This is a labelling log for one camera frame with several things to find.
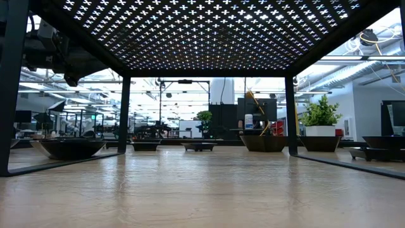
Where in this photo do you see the black studio light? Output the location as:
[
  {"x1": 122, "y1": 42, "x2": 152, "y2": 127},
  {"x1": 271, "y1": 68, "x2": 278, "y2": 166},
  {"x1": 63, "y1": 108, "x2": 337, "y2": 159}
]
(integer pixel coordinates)
[{"x1": 33, "y1": 112, "x2": 54, "y2": 131}]

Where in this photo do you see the black wavy square mini plate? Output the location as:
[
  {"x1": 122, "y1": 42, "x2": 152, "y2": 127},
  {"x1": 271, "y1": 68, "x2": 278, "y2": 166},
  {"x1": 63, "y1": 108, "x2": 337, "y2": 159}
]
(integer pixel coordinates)
[
  {"x1": 361, "y1": 135, "x2": 405, "y2": 150},
  {"x1": 239, "y1": 135, "x2": 287, "y2": 153},
  {"x1": 299, "y1": 136, "x2": 342, "y2": 153}
]

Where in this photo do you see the black studio softbox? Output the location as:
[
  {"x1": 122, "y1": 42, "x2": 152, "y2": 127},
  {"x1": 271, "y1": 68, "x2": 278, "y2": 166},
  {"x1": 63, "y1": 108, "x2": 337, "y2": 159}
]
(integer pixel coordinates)
[{"x1": 47, "y1": 100, "x2": 66, "y2": 113}]

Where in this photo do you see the silver ceiling duct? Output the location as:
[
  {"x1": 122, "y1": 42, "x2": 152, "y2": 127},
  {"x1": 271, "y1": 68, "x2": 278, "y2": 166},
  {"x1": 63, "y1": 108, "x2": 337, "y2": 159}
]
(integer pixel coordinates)
[{"x1": 311, "y1": 39, "x2": 405, "y2": 92}]

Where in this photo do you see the black background gantry frame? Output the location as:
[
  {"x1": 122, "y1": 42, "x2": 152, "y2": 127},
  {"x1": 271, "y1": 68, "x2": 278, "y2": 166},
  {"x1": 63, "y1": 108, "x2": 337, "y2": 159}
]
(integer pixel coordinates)
[{"x1": 159, "y1": 79, "x2": 211, "y2": 140}]

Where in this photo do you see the yellow background cable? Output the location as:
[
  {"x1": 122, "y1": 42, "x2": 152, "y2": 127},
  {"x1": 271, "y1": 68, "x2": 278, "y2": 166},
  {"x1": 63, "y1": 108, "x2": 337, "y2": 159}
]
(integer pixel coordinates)
[{"x1": 246, "y1": 89, "x2": 270, "y2": 137}]

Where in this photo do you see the black monitor with pale screen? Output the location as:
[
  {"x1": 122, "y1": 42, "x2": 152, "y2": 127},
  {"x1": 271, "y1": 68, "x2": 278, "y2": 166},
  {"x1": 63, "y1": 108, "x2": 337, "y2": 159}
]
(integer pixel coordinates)
[{"x1": 381, "y1": 100, "x2": 405, "y2": 137}]

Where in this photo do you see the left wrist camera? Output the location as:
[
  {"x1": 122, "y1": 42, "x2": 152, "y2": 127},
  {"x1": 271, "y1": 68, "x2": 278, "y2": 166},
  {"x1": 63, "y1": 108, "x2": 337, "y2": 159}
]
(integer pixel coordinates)
[{"x1": 37, "y1": 19, "x2": 57, "y2": 49}]

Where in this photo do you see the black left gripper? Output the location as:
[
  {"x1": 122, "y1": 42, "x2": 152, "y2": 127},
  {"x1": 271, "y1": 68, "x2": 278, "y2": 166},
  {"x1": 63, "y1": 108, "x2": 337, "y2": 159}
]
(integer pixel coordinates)
[{"x1": 34, "y1": 39, "x2": 109, "y2": 87}]

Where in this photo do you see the black perforated metal stand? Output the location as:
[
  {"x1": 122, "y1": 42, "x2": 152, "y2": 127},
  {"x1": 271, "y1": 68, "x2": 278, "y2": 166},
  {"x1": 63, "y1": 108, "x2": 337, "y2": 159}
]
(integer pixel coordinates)
[{"x1": 0, "y1": 0, "x2": 405, "y2": 181}]

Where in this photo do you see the red storage bins stack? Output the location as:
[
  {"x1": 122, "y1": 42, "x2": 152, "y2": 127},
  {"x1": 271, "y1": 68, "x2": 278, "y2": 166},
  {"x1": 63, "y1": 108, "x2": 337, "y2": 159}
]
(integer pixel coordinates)
[{"x1": 270, "y1": 119, "x2": 285, "y2": 136}]

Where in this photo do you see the yellow ceiling cable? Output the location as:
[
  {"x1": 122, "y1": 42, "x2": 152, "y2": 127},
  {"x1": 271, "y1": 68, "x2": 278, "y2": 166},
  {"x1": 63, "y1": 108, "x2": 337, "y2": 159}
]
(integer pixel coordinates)
[{"x1": 359, "y1": 31, "x2": 405, "y2": 94}]

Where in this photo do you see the large dark bowl left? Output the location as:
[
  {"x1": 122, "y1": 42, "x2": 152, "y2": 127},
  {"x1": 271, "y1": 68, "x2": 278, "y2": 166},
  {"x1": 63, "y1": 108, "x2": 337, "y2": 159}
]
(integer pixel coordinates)
[{"x1": 30, "y1": 137, "x2": 108, "y2": 160}]

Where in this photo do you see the black background cabinet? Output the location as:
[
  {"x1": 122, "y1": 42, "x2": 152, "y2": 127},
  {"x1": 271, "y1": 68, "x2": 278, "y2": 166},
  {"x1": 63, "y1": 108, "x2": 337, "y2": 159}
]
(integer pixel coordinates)
[{"x1": 208, "y1": 103, "x2": 238, "y2": 140}]

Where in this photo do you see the white framed wall sign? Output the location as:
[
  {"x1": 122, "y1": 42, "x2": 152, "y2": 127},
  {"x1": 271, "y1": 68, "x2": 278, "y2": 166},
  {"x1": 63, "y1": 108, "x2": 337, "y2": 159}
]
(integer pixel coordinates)
[{"x1": 343, "y1": 117, "x2": 352, "y2": 139}]

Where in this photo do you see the yellow hanging power cable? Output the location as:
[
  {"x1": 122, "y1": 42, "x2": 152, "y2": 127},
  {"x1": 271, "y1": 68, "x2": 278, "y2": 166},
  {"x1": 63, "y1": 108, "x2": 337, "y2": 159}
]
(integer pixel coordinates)
[{"x1": 294, "y1": 101, "x2": 300, "y2": 137}]

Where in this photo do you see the small black monitor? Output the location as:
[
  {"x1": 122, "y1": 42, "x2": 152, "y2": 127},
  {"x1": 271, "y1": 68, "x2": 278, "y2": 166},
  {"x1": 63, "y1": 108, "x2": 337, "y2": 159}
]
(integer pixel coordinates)
[{"x1": 14, "y1": 110, "x2": 33, "y2": 124}]

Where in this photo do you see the small green potted plant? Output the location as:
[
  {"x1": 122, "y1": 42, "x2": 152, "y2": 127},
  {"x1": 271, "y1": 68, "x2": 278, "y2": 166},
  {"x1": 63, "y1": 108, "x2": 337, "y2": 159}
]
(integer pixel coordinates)
[{"x1": 196, "y1": 110, "x2": 213, "y2": 139}]

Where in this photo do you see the black background monitor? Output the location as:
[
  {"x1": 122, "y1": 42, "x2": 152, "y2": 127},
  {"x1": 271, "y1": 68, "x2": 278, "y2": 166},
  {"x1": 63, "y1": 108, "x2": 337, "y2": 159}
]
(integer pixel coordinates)
[{"x1": 237, "y1": 98, "x2": 278, "y2": 122}]

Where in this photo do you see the green plant in white pot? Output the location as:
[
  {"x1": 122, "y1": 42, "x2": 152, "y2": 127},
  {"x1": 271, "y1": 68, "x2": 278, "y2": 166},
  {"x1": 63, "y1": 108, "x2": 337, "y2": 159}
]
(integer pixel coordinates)
[{"x1": 298, "y1": 94, "x2": 344, "y2": 137}]

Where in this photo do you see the black ceiling cable reel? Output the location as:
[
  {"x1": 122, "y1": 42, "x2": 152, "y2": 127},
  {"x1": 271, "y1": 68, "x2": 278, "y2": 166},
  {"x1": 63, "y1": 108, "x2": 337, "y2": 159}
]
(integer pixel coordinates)
[{"x1": 359, "y1": 28, "x2": 379, "y2": 47}]

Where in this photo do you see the black background robot rig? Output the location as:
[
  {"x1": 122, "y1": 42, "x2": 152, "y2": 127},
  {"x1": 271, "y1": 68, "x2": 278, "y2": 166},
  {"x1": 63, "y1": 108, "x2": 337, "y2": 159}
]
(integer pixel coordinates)
[{"x1": 134, "y1": 123, "x2": 173, "y2": 139}]

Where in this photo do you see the white whiteboard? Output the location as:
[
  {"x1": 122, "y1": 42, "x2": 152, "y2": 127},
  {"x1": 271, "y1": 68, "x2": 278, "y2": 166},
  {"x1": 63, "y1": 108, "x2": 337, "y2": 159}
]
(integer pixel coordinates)
[{"x1": 178, "y1": 120, "x2": 203, "y2": 139}]

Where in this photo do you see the white ceiling light strip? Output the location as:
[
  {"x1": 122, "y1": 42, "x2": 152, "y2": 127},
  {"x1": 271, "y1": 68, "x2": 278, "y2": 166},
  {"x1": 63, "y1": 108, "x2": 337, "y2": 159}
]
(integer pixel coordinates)
[{"x1": 319, "y1": 55, "x2": 405, "y2": 61}]

